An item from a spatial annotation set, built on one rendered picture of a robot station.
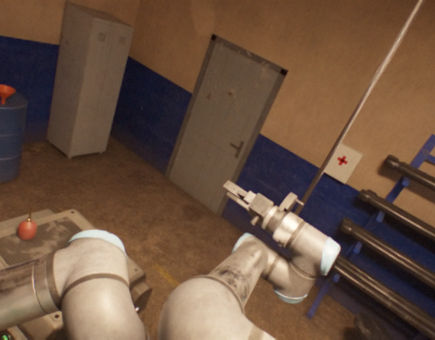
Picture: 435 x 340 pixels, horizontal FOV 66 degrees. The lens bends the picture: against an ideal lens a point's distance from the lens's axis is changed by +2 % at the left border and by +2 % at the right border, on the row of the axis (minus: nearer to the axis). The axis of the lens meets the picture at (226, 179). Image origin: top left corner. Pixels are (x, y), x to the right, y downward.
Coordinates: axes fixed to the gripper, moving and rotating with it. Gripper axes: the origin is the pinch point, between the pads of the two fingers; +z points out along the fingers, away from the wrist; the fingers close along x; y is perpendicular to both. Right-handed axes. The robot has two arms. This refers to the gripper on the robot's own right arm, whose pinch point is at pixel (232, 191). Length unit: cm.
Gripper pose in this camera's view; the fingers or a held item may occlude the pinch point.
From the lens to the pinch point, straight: 98.1
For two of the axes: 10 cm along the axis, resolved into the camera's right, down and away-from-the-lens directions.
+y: -6.1, 7.6, -2.3
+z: -7.8, -5.2, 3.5
